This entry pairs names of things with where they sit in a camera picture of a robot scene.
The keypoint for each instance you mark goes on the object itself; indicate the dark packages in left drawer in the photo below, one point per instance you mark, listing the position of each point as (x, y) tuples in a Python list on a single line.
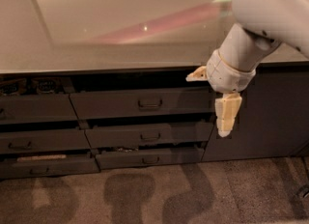
[(31, 86)]

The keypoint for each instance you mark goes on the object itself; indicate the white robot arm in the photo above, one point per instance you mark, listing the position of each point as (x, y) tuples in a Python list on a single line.
[(261, 27)]

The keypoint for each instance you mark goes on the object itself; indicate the dark grey drawer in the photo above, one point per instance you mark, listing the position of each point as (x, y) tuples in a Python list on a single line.
[(35, 109), (28, 167), (143, 102), (144, 158), (43, 141), (141, 135)]

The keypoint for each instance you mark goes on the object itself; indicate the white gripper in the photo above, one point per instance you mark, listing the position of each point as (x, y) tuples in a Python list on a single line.
[(226, 74)]

